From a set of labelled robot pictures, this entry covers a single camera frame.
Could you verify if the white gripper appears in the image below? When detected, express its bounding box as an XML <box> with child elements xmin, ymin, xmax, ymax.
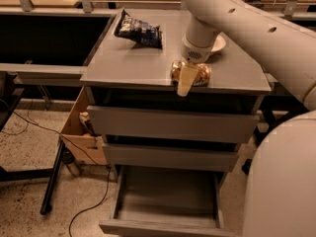
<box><xmin>177</xmin><ymin>37</ymin><xmax>212</xmax><ymax>97</ymax></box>

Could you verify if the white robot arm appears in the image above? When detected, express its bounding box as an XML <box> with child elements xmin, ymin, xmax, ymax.
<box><xmin>182</xmin><ymin>0</ymin><xmax>316</xmax><ymax>237</ymax></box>

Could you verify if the grey top drawer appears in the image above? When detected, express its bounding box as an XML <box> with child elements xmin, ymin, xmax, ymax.
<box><xmin>87</xmin><ymin>106</ymin><xmax>259</xmax><ymax>143</ymax></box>

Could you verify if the grey drawer cabinet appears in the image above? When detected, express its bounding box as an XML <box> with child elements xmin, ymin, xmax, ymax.
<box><xmin>80</xmin><ymin>8</ymin><xmax>273</xmax><ymax>183</ymax></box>

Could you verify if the grey middle drawer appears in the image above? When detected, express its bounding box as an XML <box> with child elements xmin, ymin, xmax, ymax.
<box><xmin>103</xmin><ymin>143</ymin><xmax>238</xmax><ymax>172</ymax></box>

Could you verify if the grey open bottom drawer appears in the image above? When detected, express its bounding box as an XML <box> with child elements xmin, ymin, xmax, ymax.
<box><xmin>100</xmin><ymin>166</ymin><xmax>235</xmax><ymax>237</ymax></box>

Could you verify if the white bowl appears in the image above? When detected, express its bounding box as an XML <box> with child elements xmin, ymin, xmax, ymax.
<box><xmin>210</xmin><ymin>35</ymin><xmax>226</xmax><ymax>54</ymax></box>

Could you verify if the blue chip bag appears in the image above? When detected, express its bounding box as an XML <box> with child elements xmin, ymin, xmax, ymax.
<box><xmin>114</xmin><ymin>10</ymin><xmax>162</xmax><ymax>49</ymax></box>

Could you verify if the cardboard box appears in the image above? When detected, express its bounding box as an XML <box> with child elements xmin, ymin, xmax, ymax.
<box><xmin>61</xmin><ymin>88</ymin><xmax>107</xmax><ymax>165</ymax></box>

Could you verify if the metal bottle on floor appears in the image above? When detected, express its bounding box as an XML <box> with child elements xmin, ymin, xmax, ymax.
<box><xmin>62</xmin><ymin>150</ymin><xmax>82</xmax><ymax>177</ymax></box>

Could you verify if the black table leg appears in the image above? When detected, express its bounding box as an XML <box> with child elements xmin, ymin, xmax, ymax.
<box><xmin>39</xmin><ymin>142</ymin><xmax>64</xmax><ymax>215</ymax></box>

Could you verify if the black floor cable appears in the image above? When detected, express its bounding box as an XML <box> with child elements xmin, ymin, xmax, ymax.
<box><xmin>0</xmin><ymin>97</ymin><xmax>112</xmax><ymax>237</ymax></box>

